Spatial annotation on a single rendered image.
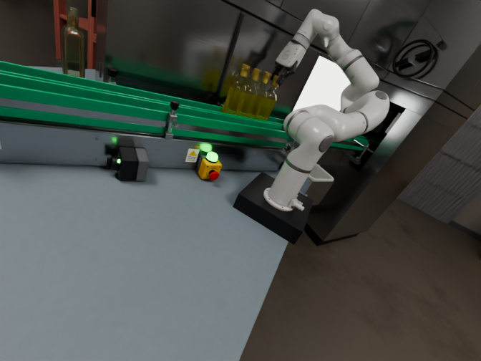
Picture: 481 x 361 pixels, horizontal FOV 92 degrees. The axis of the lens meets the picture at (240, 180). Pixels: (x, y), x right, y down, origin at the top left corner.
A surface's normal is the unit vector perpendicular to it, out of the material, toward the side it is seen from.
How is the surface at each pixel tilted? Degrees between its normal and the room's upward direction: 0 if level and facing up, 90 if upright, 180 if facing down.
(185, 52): 90
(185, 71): 90
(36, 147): 90
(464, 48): 90
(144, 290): 0
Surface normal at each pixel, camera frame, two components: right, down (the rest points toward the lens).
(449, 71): -0.82, 0.00
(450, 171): -0.41, 0.36
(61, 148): 0.45, 0.61
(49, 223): 0.35, -0.79
